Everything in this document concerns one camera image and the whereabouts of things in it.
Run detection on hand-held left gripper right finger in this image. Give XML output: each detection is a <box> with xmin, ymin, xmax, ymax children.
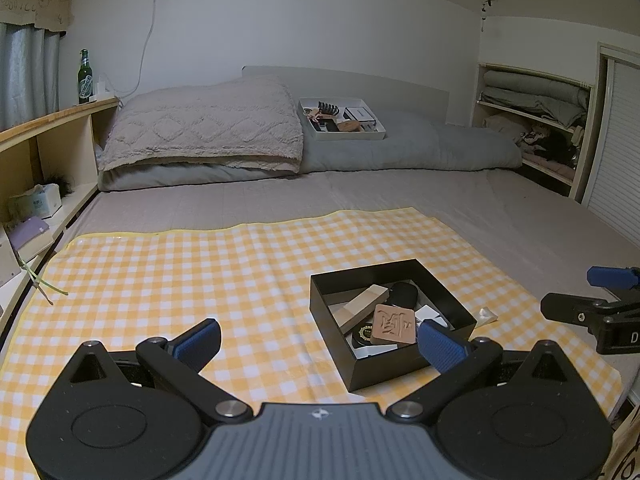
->
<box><xmin>388</xmin><ymin>319</ymin><xmax>571</xmax><ymax>425</ymax></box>

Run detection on black furry item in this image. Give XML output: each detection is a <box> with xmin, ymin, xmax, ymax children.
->
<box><xmin>42</xmin><ymin>172</ymin><xmax>76</xmax><ymax>196</ymax></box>

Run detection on dark patterned cloth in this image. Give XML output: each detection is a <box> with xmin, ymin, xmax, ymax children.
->
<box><xmin>520</xmin><ymin>127</ymin><xmax>581</xmax><ymax>162</ymax></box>

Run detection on grey curtain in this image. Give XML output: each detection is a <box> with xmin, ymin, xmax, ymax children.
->
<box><xmin>0</xmin><ymin>22</ymin><xmax>61</xmax><ymax>134</ymax></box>

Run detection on beige quilted pillow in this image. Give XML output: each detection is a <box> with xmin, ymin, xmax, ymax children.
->
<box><xmin>96</xmin><ymin>76</ymin><xmax>305</xmax><ymax>174</ymax></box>

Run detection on wooden wall shelf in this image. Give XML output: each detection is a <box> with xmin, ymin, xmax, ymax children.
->
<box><xmin>471</xmin><ymin>62</ymin><xmax>599</xmax><ymax>202</ymax></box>

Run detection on black oval case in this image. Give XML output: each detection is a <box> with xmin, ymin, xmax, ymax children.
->
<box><xmin>387</xmin><ymin>281</ymin><xmax>419</xmax><ymax>310</ymax></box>

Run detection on green straps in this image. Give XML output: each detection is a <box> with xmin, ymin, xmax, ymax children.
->
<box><xmin>17</xmin><ymin>255</ymin><xmax>69</xmax><ymax>307</ymax></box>

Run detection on folded green blankets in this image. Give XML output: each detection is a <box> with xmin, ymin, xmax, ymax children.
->
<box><xmin>480</xmin><ymin>70</ymin><xmax>591</xmax><ymax>129</ymax></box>

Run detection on brown carved tile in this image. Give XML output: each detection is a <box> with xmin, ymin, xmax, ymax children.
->
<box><xmin>371</xmin><ymin>303</ymin><xmax>418</xmax><ymax>347</ymax></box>

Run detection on grey headboard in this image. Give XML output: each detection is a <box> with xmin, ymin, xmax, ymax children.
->
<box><xmin>242</xmin><ymin>65</ymin><xmax>451</xmax><ymax>127</ymax></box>

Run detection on beige printed bag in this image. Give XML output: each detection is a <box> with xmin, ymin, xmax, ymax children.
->
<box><xmin>606</xmin><ymin>394</ymin><xmax>640</xmax><ymax>480</ymax></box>

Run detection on grey pillow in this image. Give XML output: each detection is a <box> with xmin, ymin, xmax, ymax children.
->
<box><xmin>97</xmin><ymin>160</ymin><xmax>302</xmax><ymax>192</ymax></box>

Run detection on beige printed valance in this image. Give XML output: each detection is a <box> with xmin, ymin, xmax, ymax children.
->
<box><xmin>0</xmin><ymin>0</ymin><xmax>76</xmax><ymax>31</ymax></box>

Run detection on white tray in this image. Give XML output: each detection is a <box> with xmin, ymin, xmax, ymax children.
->
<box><xmin>298</xmin><ymin>98</ymin><xmax>387</xmax><ymax>141</ymax></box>

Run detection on white louvered door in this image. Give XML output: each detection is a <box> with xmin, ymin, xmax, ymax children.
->
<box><xmin>582</xmin><ymin>42</ymin><xmax>640</xmax><ymax>247</ymax></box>

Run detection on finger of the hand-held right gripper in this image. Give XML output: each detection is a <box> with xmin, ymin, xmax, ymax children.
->
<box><xmin>587</xmin><ymin>266</ymin><xmax>640</xmax><ymax>291</ymax></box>
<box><xmin>541</xmin><ymin>292</ymin><xmax>614</xmax><ymax>331</ymax></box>

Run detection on beige file holder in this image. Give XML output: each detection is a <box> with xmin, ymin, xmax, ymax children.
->
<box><xmin>0</xmin><ymin>225</ymin><xmax>24</xmax><ymax>289</ymax></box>

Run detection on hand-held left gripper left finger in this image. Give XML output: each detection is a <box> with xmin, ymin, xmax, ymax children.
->
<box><xmin>70</xmin><ymin>319</ymin><xmax>253</xmax><ymax>426</ymax></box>

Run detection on white cable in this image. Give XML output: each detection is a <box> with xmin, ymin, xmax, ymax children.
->
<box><xmin>117</xmin><ymin>0</ymin><xmax>167</xmax><ymax>97</ymax></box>

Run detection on white charger cube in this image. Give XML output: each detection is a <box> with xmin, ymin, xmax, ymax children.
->
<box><xmin>414</xmin><ymin>304</ymin><xmax>446</xmax><ymax>329</ymax></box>

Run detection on black cardboard box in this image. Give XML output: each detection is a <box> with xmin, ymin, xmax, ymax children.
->
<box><xmin>309</xmin><ymin>258</ymin><xmax>478</xmax><ymax>394</ymax></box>

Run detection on purple notebook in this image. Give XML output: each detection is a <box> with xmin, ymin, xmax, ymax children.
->
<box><xmin>5</xmin><ymin>216</ymin><xmax>51</xmax><ymax>254</ymax></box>

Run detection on green glass bottle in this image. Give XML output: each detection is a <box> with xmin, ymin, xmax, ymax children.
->
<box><xmin>76</xmin><ymin>49</ymin><xmax>95</xmax><ymax>106</ymax></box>

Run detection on yellow checkered mat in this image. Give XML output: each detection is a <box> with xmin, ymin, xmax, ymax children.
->
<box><xmin>0</xmin><ymin>208</ymin><xmax>626</xmax><ymax>480</ymax></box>

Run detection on beige wooden block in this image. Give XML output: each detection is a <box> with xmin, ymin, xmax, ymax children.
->
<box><xmin>334</xmin><ymin>284</ymin><xmax>390</xmax><ymax>336</ymax></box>

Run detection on white tissue pack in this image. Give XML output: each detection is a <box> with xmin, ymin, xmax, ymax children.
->
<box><xmin>9</xmin><ymin>183</ymin><xmax>64</xmax><ymax>221</ymax></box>

